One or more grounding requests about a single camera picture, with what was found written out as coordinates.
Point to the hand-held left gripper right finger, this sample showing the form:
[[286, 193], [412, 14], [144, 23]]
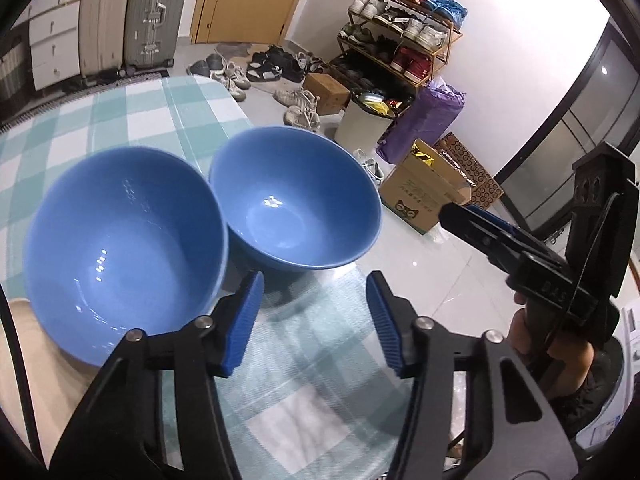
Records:
[[382, 320]]

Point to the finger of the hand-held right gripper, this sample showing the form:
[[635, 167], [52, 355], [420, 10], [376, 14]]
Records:
[[495, 220], [470, 227]]

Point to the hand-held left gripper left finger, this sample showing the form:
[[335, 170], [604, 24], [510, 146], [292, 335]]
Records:
[[245, 320]]

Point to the blue bowl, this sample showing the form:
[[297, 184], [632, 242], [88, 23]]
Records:
[[110, 250], [290, 210]]

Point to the large cream ridged plate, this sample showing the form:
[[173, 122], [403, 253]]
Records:
[[45, 385]]

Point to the person's right forearm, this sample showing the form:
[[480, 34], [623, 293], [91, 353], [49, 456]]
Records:
[[595, 410]]

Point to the person's right hand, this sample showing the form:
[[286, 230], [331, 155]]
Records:
[[575, 365]]

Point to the patterned flat box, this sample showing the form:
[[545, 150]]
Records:
[[480, 180]]

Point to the large brown cardboard box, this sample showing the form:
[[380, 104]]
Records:
[[420, 195]]

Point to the pair of white shoes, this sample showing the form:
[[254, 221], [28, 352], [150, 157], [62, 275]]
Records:
[[371, 167]]

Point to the purple bag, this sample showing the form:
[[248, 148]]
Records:
[[425, 120]]

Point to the dark glass door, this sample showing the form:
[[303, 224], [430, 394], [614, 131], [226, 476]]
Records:
[[565, 125]]

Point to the white trash bin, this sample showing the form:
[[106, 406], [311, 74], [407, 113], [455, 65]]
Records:
[[360, 125]]

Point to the wooden shoe rack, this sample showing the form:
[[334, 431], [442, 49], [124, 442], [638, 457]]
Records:
[[450, 45]]

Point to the white round appliance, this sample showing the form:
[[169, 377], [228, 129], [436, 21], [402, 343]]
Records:
[[612, 425]]

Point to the small brown cardboard box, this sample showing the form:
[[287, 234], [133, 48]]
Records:
[[325, 92]]

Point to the rows of assorted sneakers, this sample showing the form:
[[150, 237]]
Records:
[[410, 30]]

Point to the scattered pile of shoes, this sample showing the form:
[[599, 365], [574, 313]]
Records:
[[270, 70]]

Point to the grey floor rug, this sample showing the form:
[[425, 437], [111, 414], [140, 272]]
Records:
[[235, 49]]

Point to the wooden door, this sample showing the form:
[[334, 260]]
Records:
[[250, 0]]

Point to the silver suitcase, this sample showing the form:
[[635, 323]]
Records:
[[155, 15]]

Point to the beige suitcase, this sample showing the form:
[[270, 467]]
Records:
[[102, 20]]

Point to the white drawer cabinet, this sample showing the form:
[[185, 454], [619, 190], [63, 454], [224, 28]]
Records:
[[55, 35]]

